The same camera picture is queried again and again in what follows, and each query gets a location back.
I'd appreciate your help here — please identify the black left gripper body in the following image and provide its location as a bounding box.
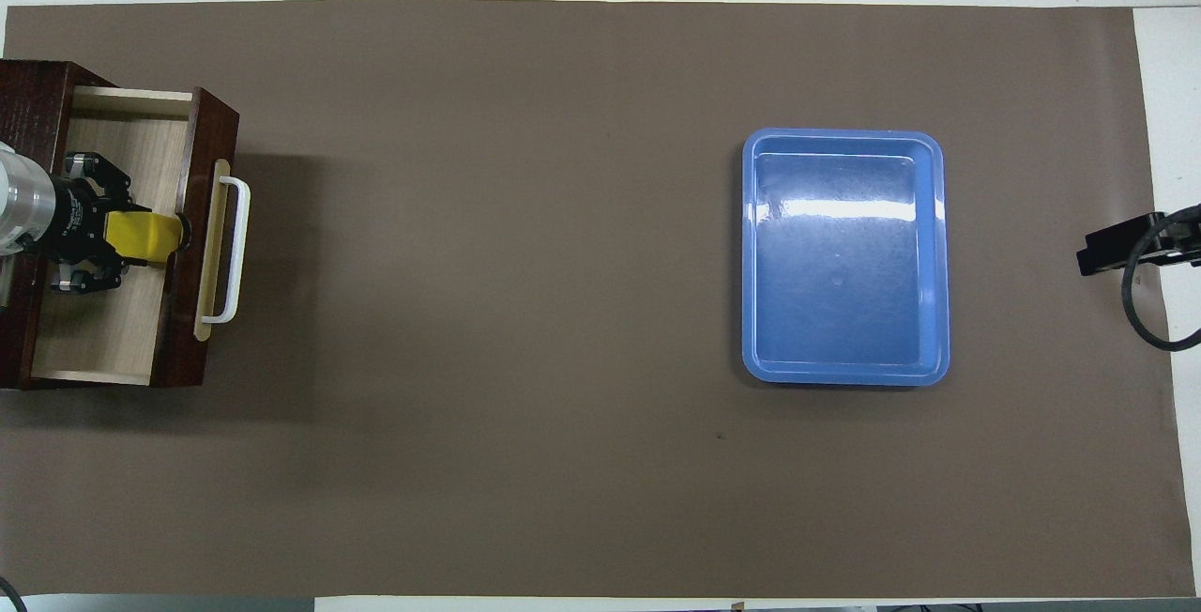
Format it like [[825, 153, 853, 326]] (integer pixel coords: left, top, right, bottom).
[[47, 176, 111, 265]]

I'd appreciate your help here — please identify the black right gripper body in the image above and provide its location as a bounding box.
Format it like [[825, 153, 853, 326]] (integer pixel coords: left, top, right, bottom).
[[1163, 216, 1201, 268]]

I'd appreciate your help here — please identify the dark wooden drawer cabinet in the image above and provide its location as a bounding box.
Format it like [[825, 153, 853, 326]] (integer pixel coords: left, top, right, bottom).
[[0, 60, 118, 392]]

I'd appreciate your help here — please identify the yellow cube block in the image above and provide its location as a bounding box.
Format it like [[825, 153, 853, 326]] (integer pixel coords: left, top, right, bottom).
[[105, 211, 184, 264]]

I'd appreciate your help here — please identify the wooden drawer with white handle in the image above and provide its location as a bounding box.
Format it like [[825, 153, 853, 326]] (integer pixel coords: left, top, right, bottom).
[[33, 86, 252, 388]]

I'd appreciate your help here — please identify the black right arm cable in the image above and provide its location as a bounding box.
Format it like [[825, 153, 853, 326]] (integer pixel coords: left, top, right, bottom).
[[1121, 204, 1201, 352]]

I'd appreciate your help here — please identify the brown paper table mat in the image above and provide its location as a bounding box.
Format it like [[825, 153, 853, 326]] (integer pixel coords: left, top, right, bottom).
[[0, 0, 1197, 599]]

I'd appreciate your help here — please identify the blue plastic tray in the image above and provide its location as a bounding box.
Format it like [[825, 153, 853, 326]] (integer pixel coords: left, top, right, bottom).
[[741, 128, 950, 388]]

